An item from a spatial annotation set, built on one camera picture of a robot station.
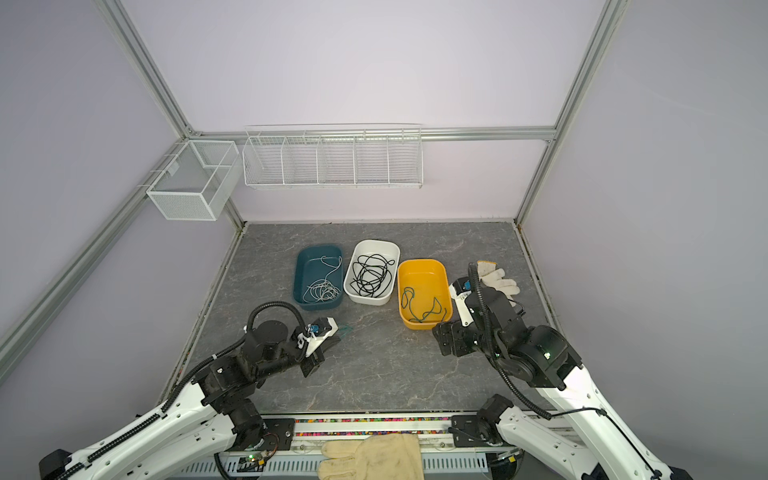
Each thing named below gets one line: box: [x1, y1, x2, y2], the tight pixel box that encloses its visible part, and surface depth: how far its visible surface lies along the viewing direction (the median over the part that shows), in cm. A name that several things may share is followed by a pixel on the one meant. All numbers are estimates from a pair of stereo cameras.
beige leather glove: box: [318, 433, 425, 480], surface depth 71 cm
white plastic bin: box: [343, 240, 401, 306], surface depth 106 cm
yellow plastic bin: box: [397, 259, 453, 331], surface depth 99 cm
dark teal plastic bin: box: [293, 243, 344, 311], surface depth 104 cm
